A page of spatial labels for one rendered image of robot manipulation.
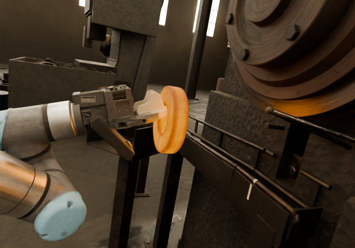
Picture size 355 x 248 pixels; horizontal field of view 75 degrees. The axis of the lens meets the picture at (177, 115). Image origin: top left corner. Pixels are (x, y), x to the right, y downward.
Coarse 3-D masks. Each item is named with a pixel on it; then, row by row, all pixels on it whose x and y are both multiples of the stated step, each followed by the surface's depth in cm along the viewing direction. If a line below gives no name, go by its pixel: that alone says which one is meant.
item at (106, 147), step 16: (128, 128) 108; (144, 128) 80; (96, 144) 93; (144, 144) 83; (128, 160) 91; (128, 176) 92; (128, 192) 95; (128, 208) 98; (112, 224) 100; (128, 224) 101; (112, 240) 101
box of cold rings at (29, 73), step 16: (16, 64) 226; (32, 64) 231; (48, 64) 275; (64, 64) 314; (16, 80) 229; (32, 80) 235; (48, 80) 241; (64, 80) 247; (80, 80) 253; (96, 80) 260; (112, 80) 267; (16, 96) 233; (32, 96) 239; (48, 96) 244; (64, 96) 251
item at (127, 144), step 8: (96, 120) 47; (96, 128) 46; (104, 128) 47; (104, 136) 47; (112, 136) 48; (120, 136) 52; (112, 144) 48; (120, 144) 49; (128, 144) 51; (120, 152) 50; (128, 152) 50
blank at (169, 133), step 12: (168, 96) 51; (180, 96) 49; (168, 108) 50; (180, 108) 47; (168, 120) 49; (180, 120) 47; (156, 132) 56; (168, 132) 49; (180, 132) 47; (156, 144) 55; (168, 144) 48; (180, 144) 49
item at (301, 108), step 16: (240, 80) 64; (352, 80) 36; (256, 96) 57; (320, 96) 41; (336, 96) 39; (352, 96) 36; (288, 112) 48; (304, 112) 44; (320, 112) 41; (336, 112) 45
